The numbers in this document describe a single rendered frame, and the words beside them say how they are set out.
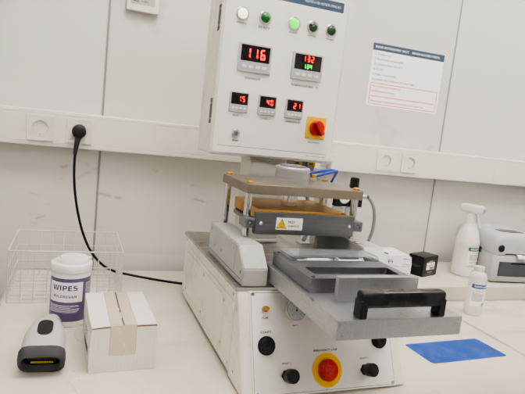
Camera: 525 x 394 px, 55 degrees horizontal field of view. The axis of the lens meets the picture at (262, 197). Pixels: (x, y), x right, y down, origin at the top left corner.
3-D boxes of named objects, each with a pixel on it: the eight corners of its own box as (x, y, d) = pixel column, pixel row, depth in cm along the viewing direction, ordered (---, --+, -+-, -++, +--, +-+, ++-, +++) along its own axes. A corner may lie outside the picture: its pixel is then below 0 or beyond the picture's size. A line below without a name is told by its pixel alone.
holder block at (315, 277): (272, 263, 96) (273, 250, 95) (362, 264, 103) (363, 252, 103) (309, 293, 80) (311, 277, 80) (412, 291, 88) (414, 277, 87)
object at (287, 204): (233, 212, 119) (237, 173, 118) (316, 216, 127) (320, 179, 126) (257, 228, 103) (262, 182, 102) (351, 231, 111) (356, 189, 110)
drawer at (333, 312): (262, 280, 97) (266, 241, 96) (359, 279, 105) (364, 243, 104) (334, 346, 70) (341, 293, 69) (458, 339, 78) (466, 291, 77)
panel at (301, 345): (252, 399, 88) (248, 291, 93) (395, 385, 98) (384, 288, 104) (256, 399, 86) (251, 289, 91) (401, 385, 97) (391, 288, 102)
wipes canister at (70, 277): (48, 313, 115) (51, 250, 113) (88, 313, 118) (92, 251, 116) (45, 329, 107) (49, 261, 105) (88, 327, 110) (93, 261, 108)
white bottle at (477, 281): (459, 309, 151) (467, 263, 149) (473, 310, 152) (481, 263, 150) (470, 316, 146) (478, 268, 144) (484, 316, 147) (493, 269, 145)
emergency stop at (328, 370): (316, 381, 93) (315, 359, 94) (335, 380, 95) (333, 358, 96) (320, 382, 92) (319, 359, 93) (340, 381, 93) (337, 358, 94)
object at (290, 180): (212, 206, 124) (217, 154, 123) (323, 212, 135) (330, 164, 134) (243, 227, 102) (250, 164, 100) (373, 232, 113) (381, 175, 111)
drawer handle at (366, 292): (352, 314, 73) (355, 288, 72) (436, 312, 78) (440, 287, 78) (359, 320, 71) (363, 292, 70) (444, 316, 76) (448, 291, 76)
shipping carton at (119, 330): (82, 331, 108) (85, 291, 107) (144, 330, 112) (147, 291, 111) (81, 374, 90) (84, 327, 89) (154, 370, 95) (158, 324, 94)
